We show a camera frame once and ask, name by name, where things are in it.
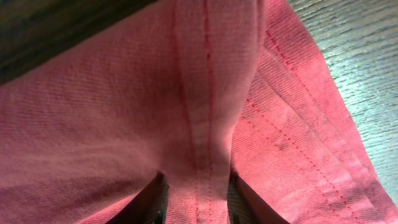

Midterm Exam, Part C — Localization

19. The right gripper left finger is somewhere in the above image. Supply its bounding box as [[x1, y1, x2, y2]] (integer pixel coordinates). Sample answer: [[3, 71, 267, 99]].
[[106, 172, 169, 224]]

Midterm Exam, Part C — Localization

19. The red t-shirt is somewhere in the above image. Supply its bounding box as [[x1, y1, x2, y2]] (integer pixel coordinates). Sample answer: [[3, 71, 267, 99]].
[[1, 1, 397, 223]]

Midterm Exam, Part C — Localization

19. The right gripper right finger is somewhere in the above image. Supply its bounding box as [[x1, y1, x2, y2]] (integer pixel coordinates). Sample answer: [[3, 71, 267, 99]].
[[228, 174, 289, 224]]

